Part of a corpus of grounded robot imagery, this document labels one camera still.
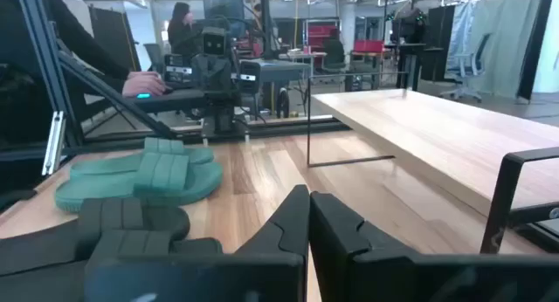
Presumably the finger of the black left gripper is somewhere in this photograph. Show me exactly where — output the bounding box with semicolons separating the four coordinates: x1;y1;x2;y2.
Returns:
212;56;233;93
191;55;214;93

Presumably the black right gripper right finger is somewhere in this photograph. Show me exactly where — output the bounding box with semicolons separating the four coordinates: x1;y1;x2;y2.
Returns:
309;190;414;302

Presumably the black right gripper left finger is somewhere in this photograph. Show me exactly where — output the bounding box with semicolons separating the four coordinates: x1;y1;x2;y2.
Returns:
238;184;311;257

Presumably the green rubber slide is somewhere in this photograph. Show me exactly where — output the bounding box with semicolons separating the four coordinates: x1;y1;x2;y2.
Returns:
69;137;215;181
54;152;224;214

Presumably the black rubber slide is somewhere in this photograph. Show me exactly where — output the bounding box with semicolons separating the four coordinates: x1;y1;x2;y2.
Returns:
0;230;224;302
0;196;192;277

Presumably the person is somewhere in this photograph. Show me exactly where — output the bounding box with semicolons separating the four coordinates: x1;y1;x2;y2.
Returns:
0;0;132;140
167;1;198;57

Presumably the person's hand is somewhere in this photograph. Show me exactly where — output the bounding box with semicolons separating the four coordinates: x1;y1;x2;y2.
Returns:
121;70;168;98

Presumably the grey table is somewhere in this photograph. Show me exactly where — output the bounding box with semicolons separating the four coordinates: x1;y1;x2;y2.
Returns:
260;58;312;120

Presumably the black wheel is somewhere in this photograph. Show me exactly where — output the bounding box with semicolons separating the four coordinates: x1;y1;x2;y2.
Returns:
274;86;291;120

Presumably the dark computer monitor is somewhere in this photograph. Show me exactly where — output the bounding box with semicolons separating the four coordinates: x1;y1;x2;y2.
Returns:
200;0;245;20

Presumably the black partition panel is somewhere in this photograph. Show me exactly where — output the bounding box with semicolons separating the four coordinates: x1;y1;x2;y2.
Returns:
88;4;141;72

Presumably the red cabinet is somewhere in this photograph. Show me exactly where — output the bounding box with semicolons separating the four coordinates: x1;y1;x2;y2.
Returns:
307;24;341;54

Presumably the black office chair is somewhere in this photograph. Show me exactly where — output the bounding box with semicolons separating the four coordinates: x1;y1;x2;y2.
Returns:
321;38;349;75

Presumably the red box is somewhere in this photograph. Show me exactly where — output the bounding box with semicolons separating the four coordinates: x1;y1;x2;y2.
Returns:
352;38;386;55

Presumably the white office chair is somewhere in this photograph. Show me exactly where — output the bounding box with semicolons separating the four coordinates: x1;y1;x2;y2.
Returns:
438;32;493;103

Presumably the black cabinet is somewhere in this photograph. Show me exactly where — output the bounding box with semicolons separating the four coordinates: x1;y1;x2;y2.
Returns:
425;4;456;83

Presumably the grey curtain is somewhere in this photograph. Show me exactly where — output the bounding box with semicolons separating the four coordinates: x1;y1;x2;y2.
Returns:
447;0;545;99

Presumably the black pillar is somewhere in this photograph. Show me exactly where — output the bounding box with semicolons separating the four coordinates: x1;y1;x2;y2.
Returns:
516;0;556;101

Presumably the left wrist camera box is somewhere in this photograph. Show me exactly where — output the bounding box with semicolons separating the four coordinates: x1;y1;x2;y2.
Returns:
202;25;227;57

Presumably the wooden shelf with black frame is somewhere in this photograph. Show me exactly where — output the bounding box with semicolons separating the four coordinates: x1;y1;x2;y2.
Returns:
305;72;559;256

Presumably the silver aluminium bracket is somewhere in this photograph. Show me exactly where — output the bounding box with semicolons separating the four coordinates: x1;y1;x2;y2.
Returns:
41;111;66;176

